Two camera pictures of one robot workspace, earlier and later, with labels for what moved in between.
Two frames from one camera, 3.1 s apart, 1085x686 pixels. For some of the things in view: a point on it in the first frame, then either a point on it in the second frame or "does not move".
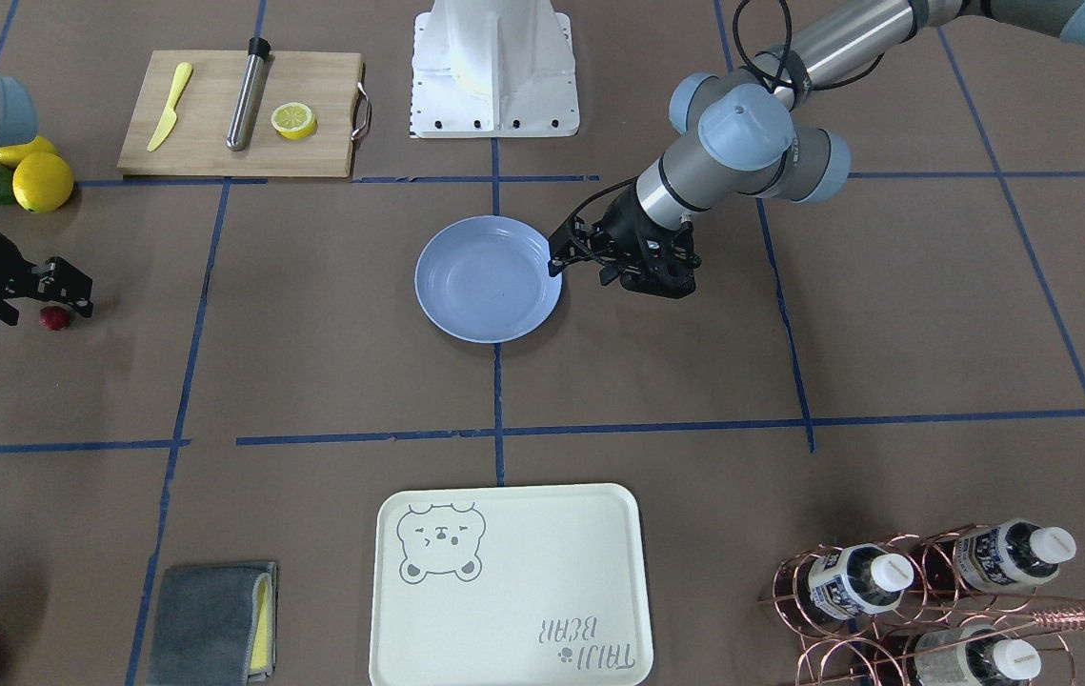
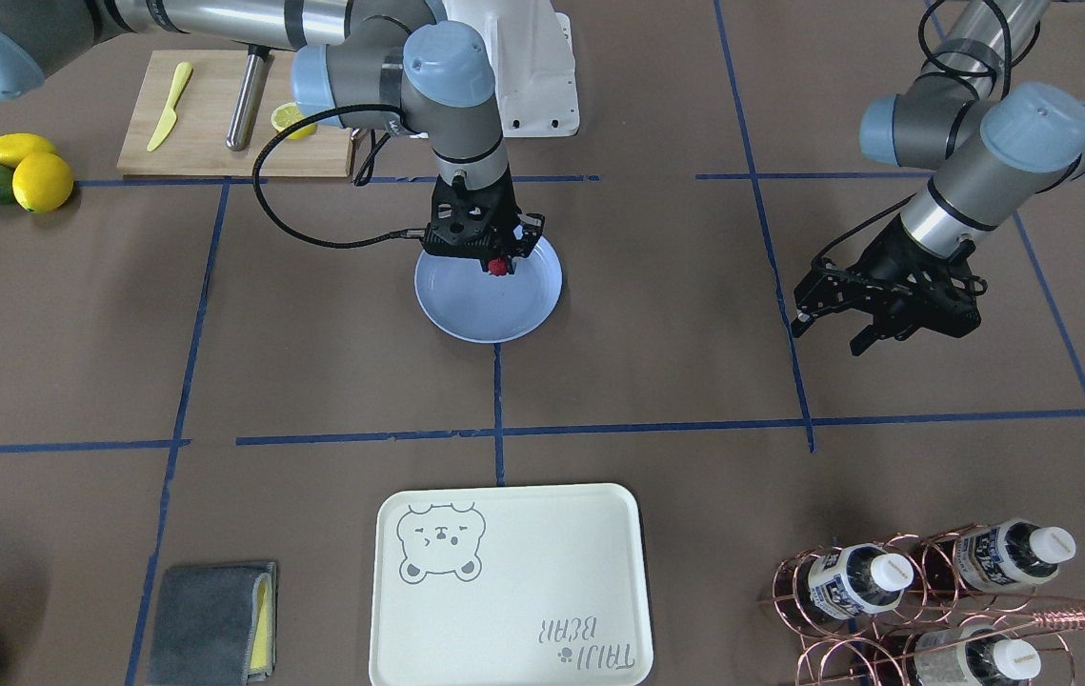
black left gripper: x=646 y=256 -> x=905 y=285
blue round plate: x=486 y=279 does not move
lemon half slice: x=293 y=121 does not move
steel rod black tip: x=258 y=50 does not move
